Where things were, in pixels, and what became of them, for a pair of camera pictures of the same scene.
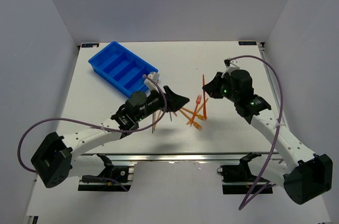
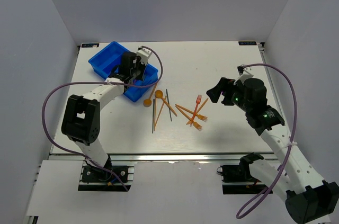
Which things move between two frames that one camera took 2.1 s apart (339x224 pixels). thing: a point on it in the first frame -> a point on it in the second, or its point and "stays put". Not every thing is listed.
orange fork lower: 197,125 stays put
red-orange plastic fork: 198,100 stays put
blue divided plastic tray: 122,69 stays put
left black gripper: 174,102 -> 143,66
